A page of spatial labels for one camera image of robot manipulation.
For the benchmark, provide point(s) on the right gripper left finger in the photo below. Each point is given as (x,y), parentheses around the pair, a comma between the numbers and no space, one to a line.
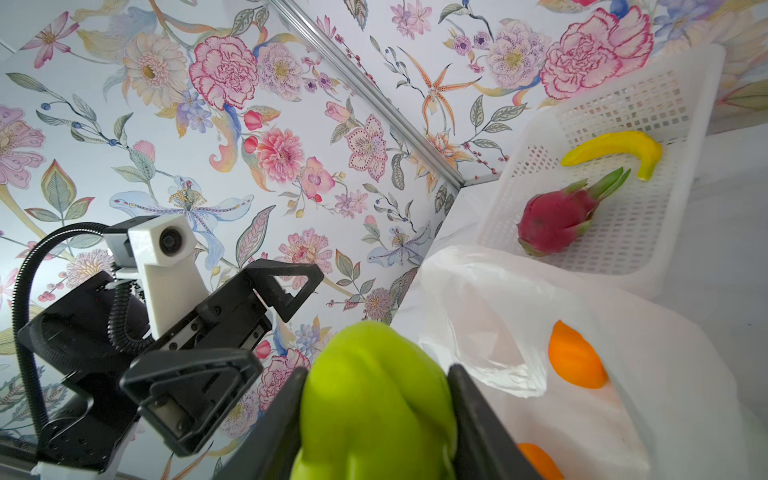
(270,449)

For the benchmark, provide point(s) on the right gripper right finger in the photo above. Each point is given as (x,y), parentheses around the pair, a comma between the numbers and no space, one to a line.
(485,450)

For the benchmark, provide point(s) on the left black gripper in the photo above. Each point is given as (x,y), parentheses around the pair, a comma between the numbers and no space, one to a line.
(186,385)

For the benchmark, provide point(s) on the green pepper fruit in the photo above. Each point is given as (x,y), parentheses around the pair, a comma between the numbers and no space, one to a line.
(375,406)

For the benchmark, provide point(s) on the white translucent plastic bag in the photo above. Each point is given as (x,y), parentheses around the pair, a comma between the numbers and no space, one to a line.
(609,385)

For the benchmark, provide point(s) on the pink dragon fruit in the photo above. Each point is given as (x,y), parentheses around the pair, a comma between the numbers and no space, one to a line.
(552,221)

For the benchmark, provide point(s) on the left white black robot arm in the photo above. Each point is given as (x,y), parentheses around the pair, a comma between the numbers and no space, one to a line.
(93,335)

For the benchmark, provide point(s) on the orange fruit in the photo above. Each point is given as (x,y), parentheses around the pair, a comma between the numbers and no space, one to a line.
(574,359)
(541,461)

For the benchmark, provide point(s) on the yellow banana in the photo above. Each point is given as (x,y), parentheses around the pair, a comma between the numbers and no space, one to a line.
(634,143)

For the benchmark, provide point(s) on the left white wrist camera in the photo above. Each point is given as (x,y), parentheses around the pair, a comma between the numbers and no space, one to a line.
(158,253)

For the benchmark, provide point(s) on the left aluminium corner post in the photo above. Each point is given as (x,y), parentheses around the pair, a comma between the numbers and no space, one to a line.
(294,17)

